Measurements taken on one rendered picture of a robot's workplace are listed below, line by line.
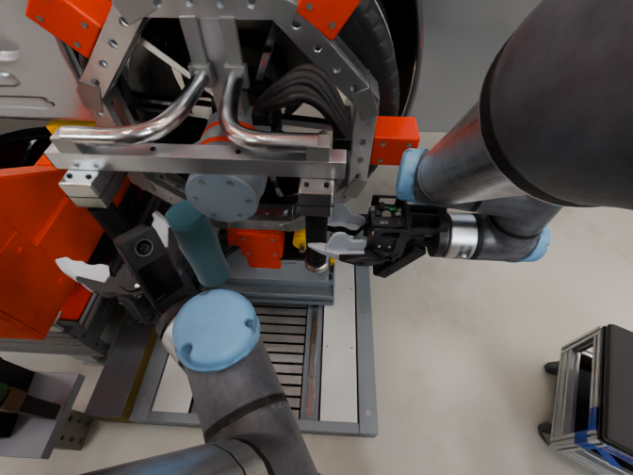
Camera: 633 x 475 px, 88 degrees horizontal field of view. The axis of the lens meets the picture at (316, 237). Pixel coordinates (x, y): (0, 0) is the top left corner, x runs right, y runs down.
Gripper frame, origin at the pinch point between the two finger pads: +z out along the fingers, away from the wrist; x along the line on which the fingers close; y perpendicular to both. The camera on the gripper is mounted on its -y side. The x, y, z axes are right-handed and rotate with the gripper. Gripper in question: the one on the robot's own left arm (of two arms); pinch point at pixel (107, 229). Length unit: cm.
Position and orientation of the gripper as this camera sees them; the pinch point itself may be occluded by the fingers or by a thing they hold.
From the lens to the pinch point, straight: 59.7
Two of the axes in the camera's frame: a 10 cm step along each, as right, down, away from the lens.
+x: 6.7, -5.0, 5.4
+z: -7.3, -5.7, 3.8
